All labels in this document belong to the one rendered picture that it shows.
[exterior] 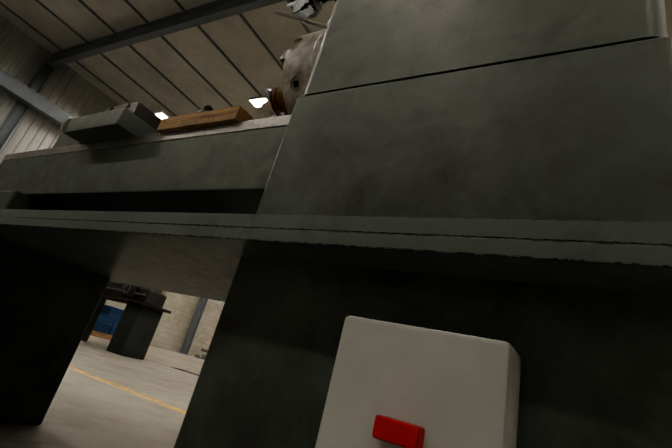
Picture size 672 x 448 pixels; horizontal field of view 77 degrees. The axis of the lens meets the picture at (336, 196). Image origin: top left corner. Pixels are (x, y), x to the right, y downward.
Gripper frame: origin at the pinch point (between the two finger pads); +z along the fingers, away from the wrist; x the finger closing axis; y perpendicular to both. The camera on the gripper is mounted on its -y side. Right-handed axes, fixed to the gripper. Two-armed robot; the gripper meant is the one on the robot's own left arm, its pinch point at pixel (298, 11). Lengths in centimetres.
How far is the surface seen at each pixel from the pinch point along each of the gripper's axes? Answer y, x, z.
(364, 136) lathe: -42, -11, 58
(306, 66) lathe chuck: -16.0, -6.9, 29.3
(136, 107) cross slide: 40, -6, 38
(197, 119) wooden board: 11.5, -9.7, 43.9
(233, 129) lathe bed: -2.0, -12.2, 47.0
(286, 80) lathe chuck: -10.0, -8.8, 31.0
